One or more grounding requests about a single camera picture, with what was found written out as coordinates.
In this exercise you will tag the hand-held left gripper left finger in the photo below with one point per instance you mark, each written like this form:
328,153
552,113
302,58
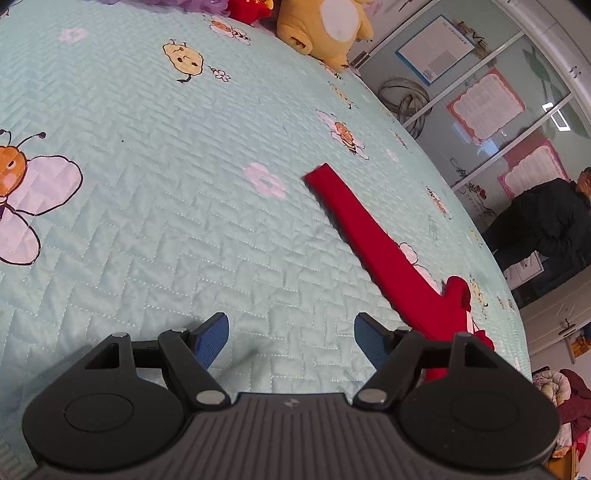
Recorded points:
210,339

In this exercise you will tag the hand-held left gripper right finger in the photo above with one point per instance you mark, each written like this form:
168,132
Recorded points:
374,339

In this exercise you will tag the red sweater with white stripes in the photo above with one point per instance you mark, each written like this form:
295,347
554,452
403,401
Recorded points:
369,240

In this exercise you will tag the light green bee print bedspread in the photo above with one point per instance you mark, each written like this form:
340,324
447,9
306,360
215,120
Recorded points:
138,207

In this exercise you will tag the pile of floral quilts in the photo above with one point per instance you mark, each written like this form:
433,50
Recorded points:
549,392

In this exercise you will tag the white door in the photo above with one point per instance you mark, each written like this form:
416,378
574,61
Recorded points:
558,318

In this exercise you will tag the dark red jacket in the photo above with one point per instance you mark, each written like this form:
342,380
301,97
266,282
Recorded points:
577,401

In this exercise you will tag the yellow plush toy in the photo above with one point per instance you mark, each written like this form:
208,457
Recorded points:
323,27

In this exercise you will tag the sliding door wardrobe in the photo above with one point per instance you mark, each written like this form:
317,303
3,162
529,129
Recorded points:
508,50

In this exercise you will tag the small red plush toy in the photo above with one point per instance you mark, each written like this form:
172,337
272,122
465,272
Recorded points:
249,9

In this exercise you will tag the purple fluffy pillow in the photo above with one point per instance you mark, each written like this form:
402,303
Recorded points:
184,4

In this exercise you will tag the pink bordered wall poster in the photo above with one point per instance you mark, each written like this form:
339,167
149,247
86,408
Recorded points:
535,168

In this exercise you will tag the orange bordered wall poster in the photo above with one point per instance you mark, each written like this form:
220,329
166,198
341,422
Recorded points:
487,106

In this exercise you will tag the blue bordered wall poster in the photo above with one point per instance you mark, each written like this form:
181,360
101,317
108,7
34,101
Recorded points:
434,48

